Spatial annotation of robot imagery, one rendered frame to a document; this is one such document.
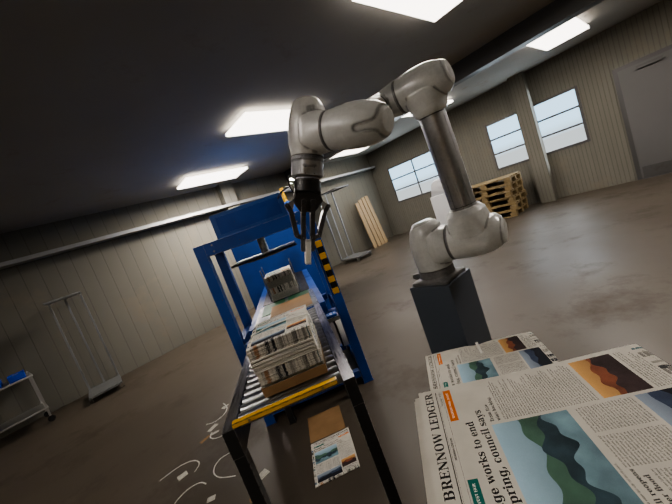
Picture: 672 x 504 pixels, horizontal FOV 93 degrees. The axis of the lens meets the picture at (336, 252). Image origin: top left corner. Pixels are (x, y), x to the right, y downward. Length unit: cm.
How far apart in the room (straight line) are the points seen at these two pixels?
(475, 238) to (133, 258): 657
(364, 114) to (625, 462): 71
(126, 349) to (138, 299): 91
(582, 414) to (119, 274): 701
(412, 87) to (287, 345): 111
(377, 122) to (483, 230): 70
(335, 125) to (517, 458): 71
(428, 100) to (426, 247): 57
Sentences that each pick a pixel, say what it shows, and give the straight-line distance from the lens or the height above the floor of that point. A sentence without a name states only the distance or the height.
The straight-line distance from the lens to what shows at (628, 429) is 58.
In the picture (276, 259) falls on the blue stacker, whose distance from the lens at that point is 490.
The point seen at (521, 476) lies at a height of 107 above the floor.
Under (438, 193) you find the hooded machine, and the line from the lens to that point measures 911.
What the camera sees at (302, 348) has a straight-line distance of 142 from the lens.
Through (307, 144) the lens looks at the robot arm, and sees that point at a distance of 88.
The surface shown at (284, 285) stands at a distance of 335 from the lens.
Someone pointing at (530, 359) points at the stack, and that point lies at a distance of 117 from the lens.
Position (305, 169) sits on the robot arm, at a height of 157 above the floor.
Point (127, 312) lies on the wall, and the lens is 717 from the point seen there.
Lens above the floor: 144
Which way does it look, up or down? 7 degrees down
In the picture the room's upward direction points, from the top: 20 degrees counter-clockwise
